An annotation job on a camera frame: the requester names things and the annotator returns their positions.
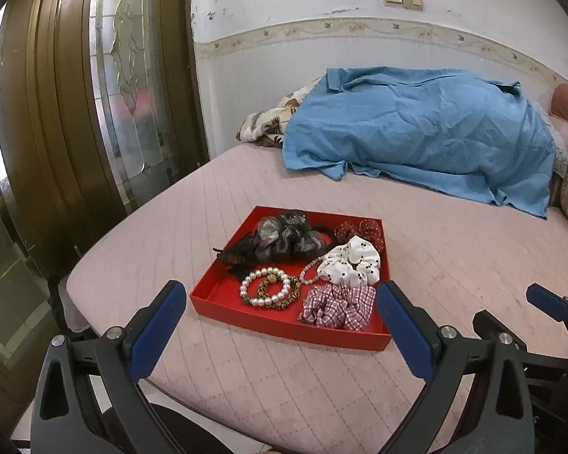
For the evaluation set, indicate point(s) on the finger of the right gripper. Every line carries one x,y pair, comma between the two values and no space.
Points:
549,303

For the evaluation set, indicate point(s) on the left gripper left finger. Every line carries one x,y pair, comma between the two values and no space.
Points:
66,415

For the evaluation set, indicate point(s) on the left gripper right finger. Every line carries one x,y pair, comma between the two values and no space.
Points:
497,416

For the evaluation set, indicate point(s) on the white dotted scrunchie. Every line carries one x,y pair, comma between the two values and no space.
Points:
354,264

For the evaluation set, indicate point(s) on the black grey organza scrunchie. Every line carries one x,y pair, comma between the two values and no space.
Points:
288,235

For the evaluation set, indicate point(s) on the red plaid scrunchie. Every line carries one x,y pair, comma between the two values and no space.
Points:
338,307

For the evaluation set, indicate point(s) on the pink quilted bedspread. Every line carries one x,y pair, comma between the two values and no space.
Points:
450,256

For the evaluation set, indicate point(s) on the blue cloth sheet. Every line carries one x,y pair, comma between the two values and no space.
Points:
447,130

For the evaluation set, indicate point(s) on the black feather hair clip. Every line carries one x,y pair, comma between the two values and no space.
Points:
240,259

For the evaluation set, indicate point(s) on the red dotted scrunchie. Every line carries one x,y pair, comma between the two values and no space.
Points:
369,230

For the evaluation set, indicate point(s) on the red tray box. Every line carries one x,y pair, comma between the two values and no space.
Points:
216,296

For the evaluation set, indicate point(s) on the floral blanket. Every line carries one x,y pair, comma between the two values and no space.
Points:
267,128

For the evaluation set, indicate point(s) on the stained glass door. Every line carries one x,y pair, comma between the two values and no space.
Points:
129,99

